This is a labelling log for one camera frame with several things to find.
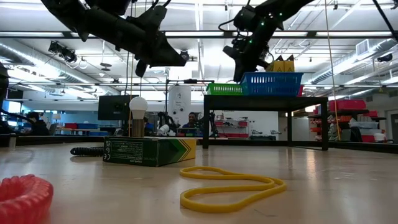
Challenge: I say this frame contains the black vertical post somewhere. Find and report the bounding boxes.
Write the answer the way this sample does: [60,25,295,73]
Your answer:
[0,61,11,108]

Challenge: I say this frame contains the black coil hair tie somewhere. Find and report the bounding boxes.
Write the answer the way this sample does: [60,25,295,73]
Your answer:
[70,146,105,157]

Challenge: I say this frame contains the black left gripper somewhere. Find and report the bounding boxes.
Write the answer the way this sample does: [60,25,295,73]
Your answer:
[116,18,188,68]

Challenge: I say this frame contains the white light bulb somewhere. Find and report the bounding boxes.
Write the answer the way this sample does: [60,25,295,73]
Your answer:
[128,96,149,121]

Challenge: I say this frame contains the white air vent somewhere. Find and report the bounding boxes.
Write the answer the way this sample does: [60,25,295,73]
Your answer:
[355,39,370,57]

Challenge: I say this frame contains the clear storage bin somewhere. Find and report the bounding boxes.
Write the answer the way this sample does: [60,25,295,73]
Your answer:
[348,117,379,130]

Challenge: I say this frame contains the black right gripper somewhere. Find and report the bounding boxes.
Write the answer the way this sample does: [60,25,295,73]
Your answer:
[233,4,282,83]

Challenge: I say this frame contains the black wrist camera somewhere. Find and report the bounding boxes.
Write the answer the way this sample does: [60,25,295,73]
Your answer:
[126,4,169,35]
[222,45,242,60]

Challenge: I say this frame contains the large red storage bin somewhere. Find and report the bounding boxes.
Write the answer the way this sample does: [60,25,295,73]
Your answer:
[327,99,368,112]

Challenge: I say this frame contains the black ceiling studio light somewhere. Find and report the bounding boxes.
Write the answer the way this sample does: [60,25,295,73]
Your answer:
[47,40,79,64]

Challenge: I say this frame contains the black background monitor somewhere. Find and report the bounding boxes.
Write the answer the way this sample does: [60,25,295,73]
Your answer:
[97,94,140,122]

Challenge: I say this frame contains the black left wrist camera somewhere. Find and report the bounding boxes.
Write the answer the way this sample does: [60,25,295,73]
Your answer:
[126,4,169,35]

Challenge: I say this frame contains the small blue storage bin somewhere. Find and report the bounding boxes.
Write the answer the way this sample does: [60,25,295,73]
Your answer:
[76,122,99,130]

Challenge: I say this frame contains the orange coil hair tie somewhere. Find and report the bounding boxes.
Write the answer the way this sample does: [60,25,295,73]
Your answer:
[0,174,55,224]

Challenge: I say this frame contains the green plastic mesh basket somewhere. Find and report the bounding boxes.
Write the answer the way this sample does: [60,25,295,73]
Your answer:
[205,82,244,96]

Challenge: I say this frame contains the curved black cable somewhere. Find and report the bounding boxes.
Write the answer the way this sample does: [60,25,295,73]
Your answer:
[0,107,35,126]

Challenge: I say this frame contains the black perforated metal shelf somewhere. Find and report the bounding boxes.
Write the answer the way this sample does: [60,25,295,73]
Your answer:
[203,95,330,151]

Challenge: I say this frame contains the person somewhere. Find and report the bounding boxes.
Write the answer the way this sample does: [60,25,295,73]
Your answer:
[180,111,204,138]
[143,116,155,136]
[25,111,50,137]

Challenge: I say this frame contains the silver ventilation duct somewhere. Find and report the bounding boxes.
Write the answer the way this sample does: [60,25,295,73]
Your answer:
[0,38,123,96]
[310,38,398,86]

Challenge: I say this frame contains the black ceiling rail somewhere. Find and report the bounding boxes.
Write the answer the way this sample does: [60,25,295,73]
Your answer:
[0,29,398,40]

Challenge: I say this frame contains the yellow rubber band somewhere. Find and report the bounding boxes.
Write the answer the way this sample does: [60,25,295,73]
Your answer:
[179,166,288,214]

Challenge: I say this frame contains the black storage shelf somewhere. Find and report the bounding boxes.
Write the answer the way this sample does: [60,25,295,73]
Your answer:
[305,108,388,144]

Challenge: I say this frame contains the blue plastic mesh basket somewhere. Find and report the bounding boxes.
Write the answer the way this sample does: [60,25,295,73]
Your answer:
[239,72,305,97]

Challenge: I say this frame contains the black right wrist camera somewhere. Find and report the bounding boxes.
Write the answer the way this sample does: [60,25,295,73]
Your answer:
[222,45,242,60]

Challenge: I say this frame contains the small black ceiling light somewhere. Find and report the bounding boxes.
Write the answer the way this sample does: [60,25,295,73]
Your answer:
[376,52,394,63]

